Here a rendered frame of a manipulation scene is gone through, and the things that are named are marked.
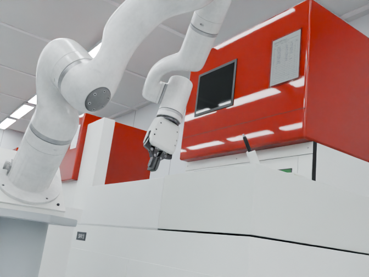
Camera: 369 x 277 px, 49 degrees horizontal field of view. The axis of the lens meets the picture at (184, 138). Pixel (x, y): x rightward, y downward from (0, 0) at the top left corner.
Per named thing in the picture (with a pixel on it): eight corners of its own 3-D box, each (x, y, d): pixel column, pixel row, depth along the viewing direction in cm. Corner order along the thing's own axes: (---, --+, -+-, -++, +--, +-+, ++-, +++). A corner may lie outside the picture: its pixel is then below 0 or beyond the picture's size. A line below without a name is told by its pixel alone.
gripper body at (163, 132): (174, 128, 139) (164, 158, 135) (150, 114, 134) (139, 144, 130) (186, 124, 133) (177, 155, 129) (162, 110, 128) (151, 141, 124)
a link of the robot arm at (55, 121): (41, 145, 102) (78, 65, 93) (11, 102, 111) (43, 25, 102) (80, 144, 112) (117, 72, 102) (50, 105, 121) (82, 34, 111)
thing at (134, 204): (102, 226, 157) (108, 190, 161) (185, 232, 113) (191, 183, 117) (80, 223, 152) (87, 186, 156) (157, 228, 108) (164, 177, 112)
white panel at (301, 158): (180, 238, 208) (189, 162, 218) (313, 251, 143) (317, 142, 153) (175, 238, 206) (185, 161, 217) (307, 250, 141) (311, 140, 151)
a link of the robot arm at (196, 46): (166, 17, 117) (137, 102, 134) (217, 37, 119) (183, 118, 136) (171, 8, 124) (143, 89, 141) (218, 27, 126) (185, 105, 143)
